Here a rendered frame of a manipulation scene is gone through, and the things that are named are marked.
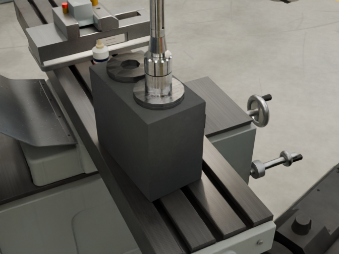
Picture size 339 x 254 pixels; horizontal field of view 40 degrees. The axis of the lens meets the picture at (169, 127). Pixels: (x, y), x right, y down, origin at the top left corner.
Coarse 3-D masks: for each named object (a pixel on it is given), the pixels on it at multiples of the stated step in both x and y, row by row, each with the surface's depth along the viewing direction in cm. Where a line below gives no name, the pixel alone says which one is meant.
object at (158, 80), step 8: (144, 64) 77; (144, 72) 78; (152, 72) 76; (160, 72) 76; (168, 72) 77; (152, 80) 77; (160, 80) 77; (168, 80) 78; (152, 88) 78; (160, 88) 78; (168, 88) 79
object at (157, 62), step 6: (144, 54) 77; (150, 54) 76; (168, 54) 76; (144, 60) 76; (150, 60) 75; (156, 60) 75; (162, 60) 75; (168, 60) 76; (156, 66) 75; (162, 66) 75
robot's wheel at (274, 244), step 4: (272, 244) 120; (276, 244) 120; (280, 244) 120; (272, 248) 119; (276, 248) 119; (280, 248) 119; (284, 248) 119; (264, 252) 119; (268, 252) 118; (272, 252) 118; (276, 252) 118; (280, 252) 118; (284, 252) 118; (288, 252) 118; (292, 252) 118
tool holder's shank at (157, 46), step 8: (152, 0) 70; (160, 0) 70; (152, 8) 71; (160, 8) 70; (152, 16) 71; (160, 16) 71; (152, 24) 72; (160, 24) 72; (152, 32) 73; (160, 32) 73; (152, 40) 74; (160, 40) 74; (152, 48) 75; (160, 48) 74; (160, 56) 76
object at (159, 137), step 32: (96, 64) 90; (128, 64) 89; (96, 96) 91; (128, 96) 81; (160, 96) 79; (192, 96) 81; (96, 128) 99; (128, 128) 83; (160, 128) 77; (192, 128) 82; (128, 160) 89; (160, 160) 82; (192, 160) 87; (160, 192) 87
